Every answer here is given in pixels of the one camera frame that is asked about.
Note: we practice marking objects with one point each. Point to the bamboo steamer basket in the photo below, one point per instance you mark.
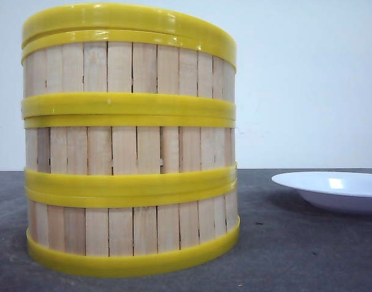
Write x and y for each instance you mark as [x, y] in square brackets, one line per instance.
[128, 165]
[108, 77]
[131, 265]

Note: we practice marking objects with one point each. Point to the white plate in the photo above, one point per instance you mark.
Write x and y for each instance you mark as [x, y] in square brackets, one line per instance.
[346, 192]

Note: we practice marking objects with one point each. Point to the woven bamboo steamer lid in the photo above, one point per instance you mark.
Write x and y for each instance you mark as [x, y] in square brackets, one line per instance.
[90, 22]

